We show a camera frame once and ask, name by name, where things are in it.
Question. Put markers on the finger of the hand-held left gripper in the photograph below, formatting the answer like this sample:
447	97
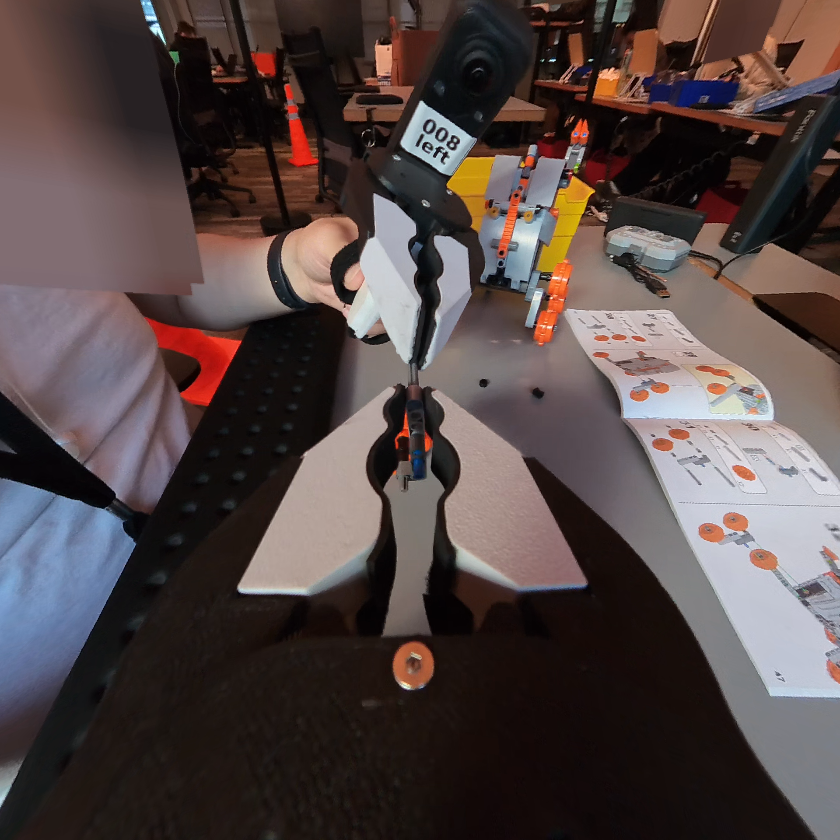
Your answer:
453	289
390	282

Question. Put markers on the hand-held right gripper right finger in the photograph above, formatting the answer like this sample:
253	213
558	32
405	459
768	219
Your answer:
512	518

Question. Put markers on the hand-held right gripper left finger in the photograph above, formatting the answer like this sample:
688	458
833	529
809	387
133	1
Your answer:
315	518

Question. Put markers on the black toy axle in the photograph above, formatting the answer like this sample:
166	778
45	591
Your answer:
414	375

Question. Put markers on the small grey toy beam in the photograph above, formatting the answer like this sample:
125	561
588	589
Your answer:
416	420

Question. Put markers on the person's left forearm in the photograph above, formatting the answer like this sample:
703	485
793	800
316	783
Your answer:
223	282

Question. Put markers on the person's left hand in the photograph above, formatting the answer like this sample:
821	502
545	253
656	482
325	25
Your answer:
315	262

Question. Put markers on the yellow plastic bin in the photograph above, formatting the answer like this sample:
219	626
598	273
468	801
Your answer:
469	190

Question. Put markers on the grey orange toy robot model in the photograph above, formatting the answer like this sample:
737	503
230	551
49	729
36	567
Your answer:
525	229

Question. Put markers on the black wristband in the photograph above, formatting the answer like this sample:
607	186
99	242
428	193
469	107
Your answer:
281	269

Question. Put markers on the cardboard box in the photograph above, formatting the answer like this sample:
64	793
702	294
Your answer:
413	56

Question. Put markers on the black perforated panel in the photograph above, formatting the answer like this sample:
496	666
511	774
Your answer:
262	407

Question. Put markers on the orange traffic cone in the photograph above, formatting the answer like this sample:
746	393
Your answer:
299	134

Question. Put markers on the black office chair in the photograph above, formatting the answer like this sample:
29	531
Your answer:
321	85
203	118

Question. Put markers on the red storage bin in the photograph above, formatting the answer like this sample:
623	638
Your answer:
722	197
600	164

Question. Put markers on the orange plastic chair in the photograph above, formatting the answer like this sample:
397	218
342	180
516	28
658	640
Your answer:
210	358

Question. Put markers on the grey toy control box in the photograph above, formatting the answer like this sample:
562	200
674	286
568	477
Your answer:
646	246

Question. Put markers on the open instruction booklet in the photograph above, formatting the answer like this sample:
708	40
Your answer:
709	459

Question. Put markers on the black flat case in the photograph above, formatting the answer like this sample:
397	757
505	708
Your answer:
656	213

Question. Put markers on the long wooden table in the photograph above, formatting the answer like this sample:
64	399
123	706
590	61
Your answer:
689	113

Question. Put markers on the person's white shirt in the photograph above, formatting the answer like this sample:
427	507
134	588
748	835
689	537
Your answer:
79	367

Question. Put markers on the blue storage bin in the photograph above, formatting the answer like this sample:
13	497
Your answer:
695	92

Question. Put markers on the black monitor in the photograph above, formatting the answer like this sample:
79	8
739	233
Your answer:
787	170

